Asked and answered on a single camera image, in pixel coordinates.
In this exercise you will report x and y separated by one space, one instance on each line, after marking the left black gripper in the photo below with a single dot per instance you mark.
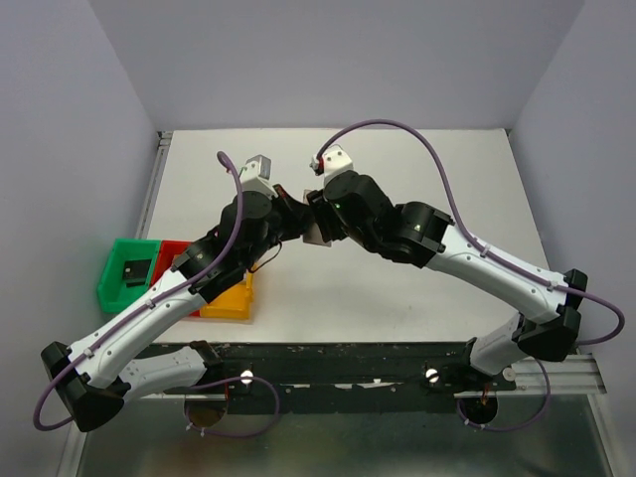
292 210

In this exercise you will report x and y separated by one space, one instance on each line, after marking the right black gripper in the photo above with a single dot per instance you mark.
321 213

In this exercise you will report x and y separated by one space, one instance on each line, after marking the beige card holder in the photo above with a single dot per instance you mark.
314 235

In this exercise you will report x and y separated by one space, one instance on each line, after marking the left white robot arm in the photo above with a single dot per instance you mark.
86 374

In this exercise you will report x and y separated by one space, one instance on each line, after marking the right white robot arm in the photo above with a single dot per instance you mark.
546 323

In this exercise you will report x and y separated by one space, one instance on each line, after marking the yellow plastic bin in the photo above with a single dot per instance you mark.
233 304

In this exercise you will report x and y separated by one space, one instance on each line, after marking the red plastic bin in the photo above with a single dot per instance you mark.
168 251

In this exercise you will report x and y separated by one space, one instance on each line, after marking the black item in green bin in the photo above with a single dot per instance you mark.
135 272

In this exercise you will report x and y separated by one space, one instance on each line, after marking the green plastic bin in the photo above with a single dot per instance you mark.
113 296

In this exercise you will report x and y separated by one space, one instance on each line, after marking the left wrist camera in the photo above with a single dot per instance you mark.
255 175

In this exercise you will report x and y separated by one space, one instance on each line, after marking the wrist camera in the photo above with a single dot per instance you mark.
255 175
333 162

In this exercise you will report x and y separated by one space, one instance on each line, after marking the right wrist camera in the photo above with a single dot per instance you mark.
333 162

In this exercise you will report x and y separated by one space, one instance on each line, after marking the aluminium side rail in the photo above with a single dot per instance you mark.
148 205

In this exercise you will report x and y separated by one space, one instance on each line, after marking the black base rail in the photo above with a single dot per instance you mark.
321 378

